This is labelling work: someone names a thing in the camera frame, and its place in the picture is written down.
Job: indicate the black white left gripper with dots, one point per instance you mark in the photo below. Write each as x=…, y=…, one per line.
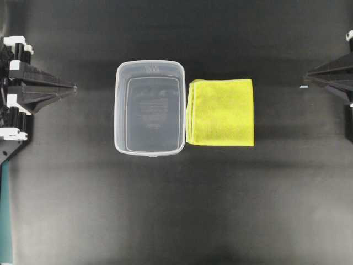
x=20, y=102

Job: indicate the clear plastic container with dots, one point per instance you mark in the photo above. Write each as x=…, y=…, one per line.
x=150, y=108

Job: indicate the yellow folded towel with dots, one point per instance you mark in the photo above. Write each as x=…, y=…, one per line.
x=220, y=113

